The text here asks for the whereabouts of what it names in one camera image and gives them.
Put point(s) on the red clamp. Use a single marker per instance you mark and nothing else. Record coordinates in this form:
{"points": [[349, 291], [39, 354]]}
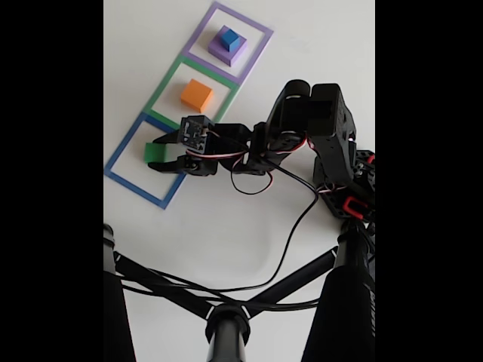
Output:
{"points": [[354, 207]]}

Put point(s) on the orange block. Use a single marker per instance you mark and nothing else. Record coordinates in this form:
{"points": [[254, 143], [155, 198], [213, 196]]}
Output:
{"points": [[196, 94]]}

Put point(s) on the small blue cube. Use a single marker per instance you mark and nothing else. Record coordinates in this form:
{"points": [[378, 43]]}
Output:
{"points": [[229, 39]]}

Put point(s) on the green square frame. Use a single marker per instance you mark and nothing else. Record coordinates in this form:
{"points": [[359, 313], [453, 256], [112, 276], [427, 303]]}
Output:
{"points": [[165, 84]]}

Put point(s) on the dark gripper camera box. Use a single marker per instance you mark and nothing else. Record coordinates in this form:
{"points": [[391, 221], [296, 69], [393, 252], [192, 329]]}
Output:
{"points": [[196, 132]]}

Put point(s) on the black tripod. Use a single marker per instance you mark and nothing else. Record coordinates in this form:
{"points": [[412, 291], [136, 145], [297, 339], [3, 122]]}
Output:
{"points": [[226, 332]]}

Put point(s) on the green block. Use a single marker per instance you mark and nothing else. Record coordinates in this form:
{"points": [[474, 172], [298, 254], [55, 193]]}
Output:
{"points": [[154, 152]]}

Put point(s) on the purple square frame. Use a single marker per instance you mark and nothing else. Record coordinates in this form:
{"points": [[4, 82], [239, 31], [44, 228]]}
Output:
{"points": [[211, 67]]}

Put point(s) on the blue square frame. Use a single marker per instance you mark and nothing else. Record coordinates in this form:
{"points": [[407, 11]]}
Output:
{"points": [[136, 189]]}

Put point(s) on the purple block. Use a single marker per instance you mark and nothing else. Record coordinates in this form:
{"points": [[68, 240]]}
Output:
{"points": [[217, 51]]}

